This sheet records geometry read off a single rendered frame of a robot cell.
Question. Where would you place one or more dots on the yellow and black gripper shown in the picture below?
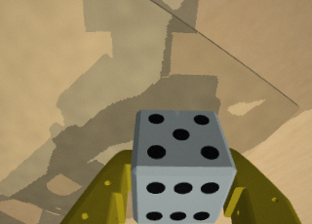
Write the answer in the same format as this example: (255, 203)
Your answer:
(252, 198)

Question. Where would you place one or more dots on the white die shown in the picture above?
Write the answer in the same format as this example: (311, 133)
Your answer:
(181, 169)

